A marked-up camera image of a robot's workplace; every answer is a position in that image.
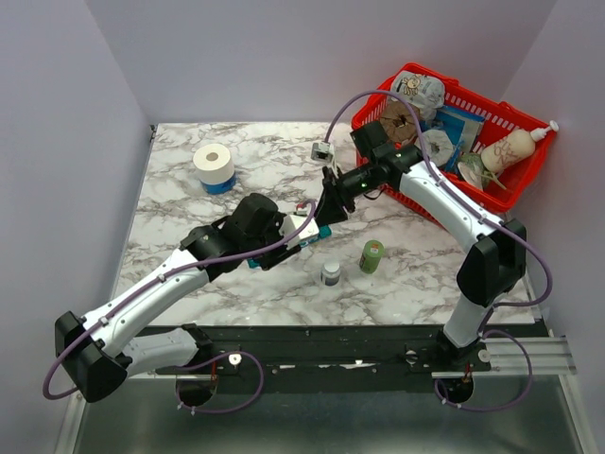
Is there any cream pump lotion bottle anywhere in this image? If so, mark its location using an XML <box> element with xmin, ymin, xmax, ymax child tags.
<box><xmin>480</xmin><ymin>120</ymin><xmax>559</xmax><ymax>174</ymax></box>

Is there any grey cartoon printed pouch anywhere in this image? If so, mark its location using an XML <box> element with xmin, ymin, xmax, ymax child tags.
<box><xmin>390</xmin><ymin>71</ymin><xmax>445</xmax><ymax>121</ymax></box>

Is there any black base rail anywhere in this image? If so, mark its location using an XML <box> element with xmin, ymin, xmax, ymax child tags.
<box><xmin>127</xmin><ymin>323</ymin><xmax>493</xmax><ymax>409</ymax></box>

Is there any green white plant item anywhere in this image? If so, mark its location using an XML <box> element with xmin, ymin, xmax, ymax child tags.
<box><xmin>457</xmin><ymin>153</ymin><xmax>507</xmax><ymax>190</ymax></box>

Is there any aluminium extrusion frame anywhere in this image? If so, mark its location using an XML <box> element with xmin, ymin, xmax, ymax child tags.
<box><xmin>421</xmin><ymin>337</ymin><xmax>577</xmax><ymax>378</ymax></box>

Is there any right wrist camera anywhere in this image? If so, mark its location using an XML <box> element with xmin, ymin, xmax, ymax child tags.
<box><xmin>311</xmin><ymin>141</ymin><xmax>335</xmax><ymax>165</ymax></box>

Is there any grey paper roll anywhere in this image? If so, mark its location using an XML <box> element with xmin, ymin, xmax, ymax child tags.
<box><xmin>422</xmin><ymin>129</ymin><xmax>455</xmax><ymax>168</ymax></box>

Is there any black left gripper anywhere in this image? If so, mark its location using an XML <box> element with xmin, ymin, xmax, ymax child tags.
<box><xmin>243</xmin><ymin>215</ymin><xmax>303</xmax><ymax>272</ymax></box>

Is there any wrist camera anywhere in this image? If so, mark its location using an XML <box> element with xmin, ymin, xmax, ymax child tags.
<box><xmin>279</xmin><ymin>214</ymin><xmax>318</xmax><ymax>249</ymax></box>
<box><xmin>311</xmin><ymin>141</ymin><xmax>335</xmax><ymax>165</ymax></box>

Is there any red plastic basket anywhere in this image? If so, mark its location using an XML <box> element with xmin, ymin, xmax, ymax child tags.
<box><xmin>351</xmin><ymin>62</ymin><xmax>557</xmax><ymax>233</ymax></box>

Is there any green bottle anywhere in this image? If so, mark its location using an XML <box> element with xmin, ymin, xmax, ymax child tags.
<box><xmin>359</xmin><ymin>239</ymin><xmax>385</xmax><ymax>274</ymax></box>

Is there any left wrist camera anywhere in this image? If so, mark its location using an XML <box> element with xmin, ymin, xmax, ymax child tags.
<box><xmin>279</xmin><ymin>214</ymin><xmax>318</xmax><ymax>249</ymax></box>

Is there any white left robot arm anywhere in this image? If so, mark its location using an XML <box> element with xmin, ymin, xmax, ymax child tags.
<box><xmin>43</xmin><ymin>193</ymin><xmax>313</xmax><ymax>403</ymax></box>

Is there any white bottle dark label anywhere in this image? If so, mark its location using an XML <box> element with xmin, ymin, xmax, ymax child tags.
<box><xmin>320</xmin><ymin>261</ymin><xmax>341</xmax><ymax>287</ymax></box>

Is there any blue packet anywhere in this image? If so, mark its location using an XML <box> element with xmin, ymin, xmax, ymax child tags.
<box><xmin>430</xmin><ymin>105</ymin><xmax>485</xmax><ymax>147</ymax></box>

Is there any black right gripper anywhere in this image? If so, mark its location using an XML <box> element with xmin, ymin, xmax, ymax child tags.
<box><xmin>315</xmin><ymin>160</ymin><xmax>377</xmax><ymax>228</ymax></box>

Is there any white tape roll blue base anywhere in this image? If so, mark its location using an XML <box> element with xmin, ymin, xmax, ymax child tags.
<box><xmin>193</xmin><ymin>143</ymin><xmax>236</xmax><ymax>195</ymax></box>

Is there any teal weekly pill organizer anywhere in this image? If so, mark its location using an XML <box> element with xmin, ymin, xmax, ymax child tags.
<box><xmin>247</xmin><ymin>226</ymin><xmax>332</xmax><ymax>269</ymax></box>

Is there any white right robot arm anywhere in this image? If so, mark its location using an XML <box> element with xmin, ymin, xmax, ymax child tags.
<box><xmin>315</xmin><ymin>121</ymin><xmax>527</xmax><ymax>371</ymax></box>

